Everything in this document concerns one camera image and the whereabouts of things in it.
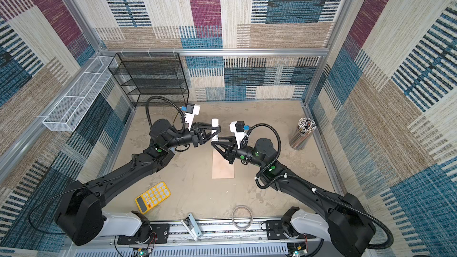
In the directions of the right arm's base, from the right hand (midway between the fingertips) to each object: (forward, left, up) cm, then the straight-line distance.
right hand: (212, 145), depth 67 cm
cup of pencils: (+15, -42, -11) cm, 46 cm away
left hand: (+2, -3, +6) cm, 7 cm away
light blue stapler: (-22, +10, -26) cm, 36 cm away
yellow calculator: (-10, +29, -27) cm, 41 cm away
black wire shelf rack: (+55, +43, -8) cm, 70 cm away
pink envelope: (+4, -1, -28) cm, 28 cm away
